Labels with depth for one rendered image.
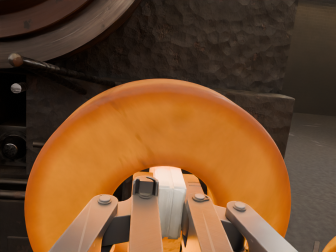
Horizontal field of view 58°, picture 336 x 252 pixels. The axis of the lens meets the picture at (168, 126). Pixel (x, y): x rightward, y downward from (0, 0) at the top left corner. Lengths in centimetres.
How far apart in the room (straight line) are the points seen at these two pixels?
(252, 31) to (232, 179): 44
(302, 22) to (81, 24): 707
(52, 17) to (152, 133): 27
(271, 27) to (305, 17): 683
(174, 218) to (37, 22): 30
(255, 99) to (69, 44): 31
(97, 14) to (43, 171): 27
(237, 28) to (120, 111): 45
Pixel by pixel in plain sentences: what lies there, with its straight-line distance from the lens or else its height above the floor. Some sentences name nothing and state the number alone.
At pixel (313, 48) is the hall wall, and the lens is 751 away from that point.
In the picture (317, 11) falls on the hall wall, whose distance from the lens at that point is 756.
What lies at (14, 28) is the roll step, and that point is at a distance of 41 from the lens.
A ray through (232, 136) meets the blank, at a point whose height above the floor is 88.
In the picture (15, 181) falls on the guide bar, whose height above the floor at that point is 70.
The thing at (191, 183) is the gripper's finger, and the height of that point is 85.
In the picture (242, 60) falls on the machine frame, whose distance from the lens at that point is 58.
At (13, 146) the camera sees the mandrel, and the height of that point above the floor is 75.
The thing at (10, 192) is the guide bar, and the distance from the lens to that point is 48.
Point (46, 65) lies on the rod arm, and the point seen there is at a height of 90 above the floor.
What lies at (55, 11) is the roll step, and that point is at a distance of 40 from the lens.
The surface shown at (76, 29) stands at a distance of 41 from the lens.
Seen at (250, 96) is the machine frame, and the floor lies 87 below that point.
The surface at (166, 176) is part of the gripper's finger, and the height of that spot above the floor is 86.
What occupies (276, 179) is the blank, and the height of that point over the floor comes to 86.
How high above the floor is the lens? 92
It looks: 13 degrees down
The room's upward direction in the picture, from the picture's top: 6 degrees clockwise
